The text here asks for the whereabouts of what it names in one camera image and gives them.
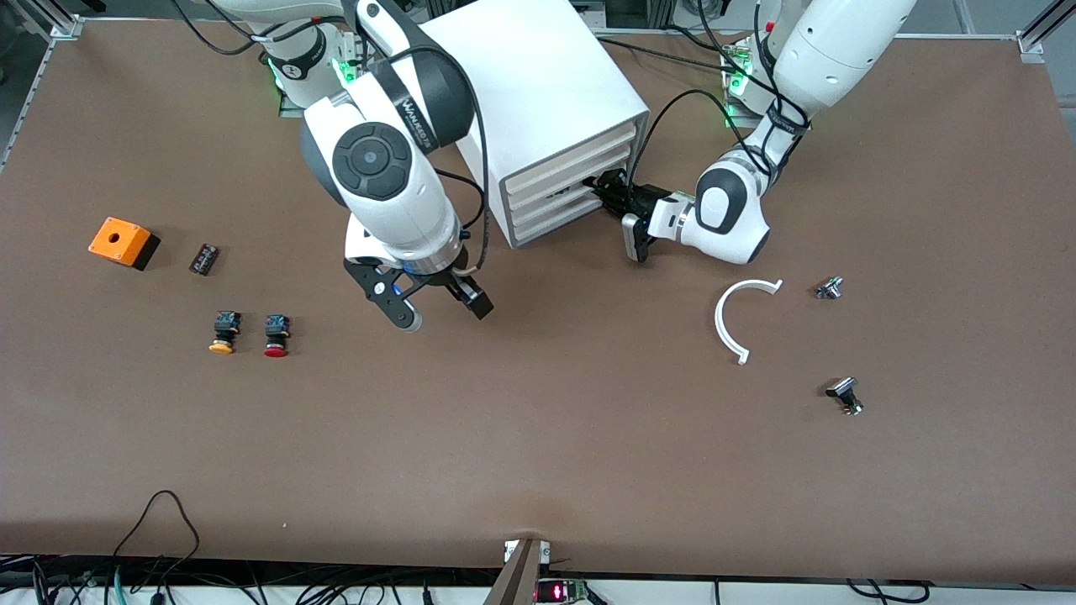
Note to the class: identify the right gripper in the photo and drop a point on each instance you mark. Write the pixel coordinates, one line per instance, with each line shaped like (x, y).
(451, 284)

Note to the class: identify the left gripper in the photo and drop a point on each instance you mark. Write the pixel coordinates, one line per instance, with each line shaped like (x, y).
(642, 200)

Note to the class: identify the cream drawer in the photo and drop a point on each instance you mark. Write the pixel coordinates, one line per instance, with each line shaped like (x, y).
(538, 194)
(563, 218)
(572, 160)
(538, 210)

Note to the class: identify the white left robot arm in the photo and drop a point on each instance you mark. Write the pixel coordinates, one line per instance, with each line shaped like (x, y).
(841, 42)

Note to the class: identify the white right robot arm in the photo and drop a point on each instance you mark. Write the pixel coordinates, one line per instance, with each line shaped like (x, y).
(378, 160)

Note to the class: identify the white drawer cabinet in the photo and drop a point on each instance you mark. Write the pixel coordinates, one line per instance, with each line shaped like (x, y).
(538, 84)

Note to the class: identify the red push button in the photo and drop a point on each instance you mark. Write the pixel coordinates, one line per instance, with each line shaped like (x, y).
(276, 332)

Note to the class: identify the yellow push button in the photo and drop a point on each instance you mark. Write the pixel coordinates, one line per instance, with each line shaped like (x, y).
(225, 328)

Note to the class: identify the orange button box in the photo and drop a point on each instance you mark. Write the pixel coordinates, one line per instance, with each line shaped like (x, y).
(118, 239)

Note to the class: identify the white curved plastic arc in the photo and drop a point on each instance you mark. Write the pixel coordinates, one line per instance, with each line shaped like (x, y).
(719, 323)

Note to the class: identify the small black terminal block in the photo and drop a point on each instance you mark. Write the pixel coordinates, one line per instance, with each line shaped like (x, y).
(204, 259)

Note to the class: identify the device with red display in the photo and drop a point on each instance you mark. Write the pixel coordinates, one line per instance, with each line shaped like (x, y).
(559, 592)

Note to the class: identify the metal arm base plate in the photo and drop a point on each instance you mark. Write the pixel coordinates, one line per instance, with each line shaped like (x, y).
(733, 101)
(290, 105)

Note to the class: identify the small silver knob switch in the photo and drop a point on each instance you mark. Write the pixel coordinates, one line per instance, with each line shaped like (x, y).
(829, 289)

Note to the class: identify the grey camera mount wedge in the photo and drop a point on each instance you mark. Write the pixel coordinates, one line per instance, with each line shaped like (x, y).
(514, 580)

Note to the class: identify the aluminium frame corner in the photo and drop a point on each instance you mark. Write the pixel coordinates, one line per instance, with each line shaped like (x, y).
(1038, 38)
(63, 25)

